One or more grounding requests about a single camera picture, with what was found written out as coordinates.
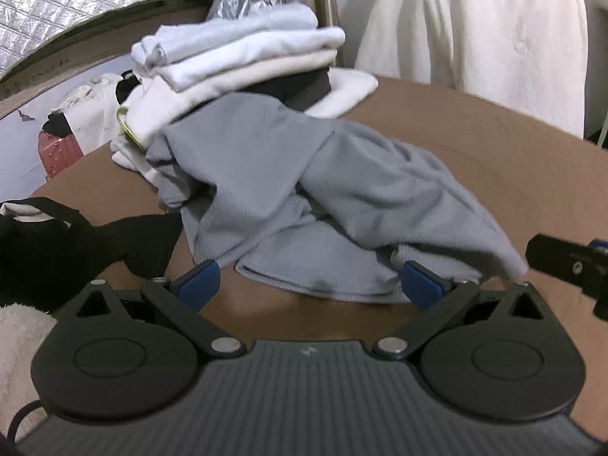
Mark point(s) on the brown window frame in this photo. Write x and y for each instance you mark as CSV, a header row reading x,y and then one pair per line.
x,y
57,64

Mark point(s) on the white pipe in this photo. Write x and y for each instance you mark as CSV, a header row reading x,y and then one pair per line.
x,y
603,135

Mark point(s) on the cream folded garment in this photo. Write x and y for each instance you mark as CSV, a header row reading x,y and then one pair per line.
x,y
266,73

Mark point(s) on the white hanging garment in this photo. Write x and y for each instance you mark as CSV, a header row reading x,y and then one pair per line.
x,y
475,23

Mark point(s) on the white printed cloth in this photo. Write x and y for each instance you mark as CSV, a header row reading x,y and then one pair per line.
x,y
95,114

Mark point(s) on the black folded garment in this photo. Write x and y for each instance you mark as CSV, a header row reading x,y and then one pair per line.
x,y
304,88

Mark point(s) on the grey t-shirt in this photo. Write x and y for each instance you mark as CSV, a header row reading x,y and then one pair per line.
x,y
285,175

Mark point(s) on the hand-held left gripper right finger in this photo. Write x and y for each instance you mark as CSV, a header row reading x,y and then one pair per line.
x,y
420,286

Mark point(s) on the black cloth with white lining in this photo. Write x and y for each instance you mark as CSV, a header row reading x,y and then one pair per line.
x,y
38,256

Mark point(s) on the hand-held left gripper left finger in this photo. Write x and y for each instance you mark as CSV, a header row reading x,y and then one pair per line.
x,y
202,281

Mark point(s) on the silver quilted insulation panel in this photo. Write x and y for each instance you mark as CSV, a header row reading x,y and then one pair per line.
x,y
71,0

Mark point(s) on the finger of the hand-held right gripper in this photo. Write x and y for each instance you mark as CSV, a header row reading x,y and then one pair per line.
x,y
555,256

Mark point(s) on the red suitcase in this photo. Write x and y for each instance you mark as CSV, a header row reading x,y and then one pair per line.
x,y
57,156

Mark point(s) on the cream fluffy blanket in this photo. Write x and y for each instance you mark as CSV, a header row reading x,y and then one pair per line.
x,y
19,351

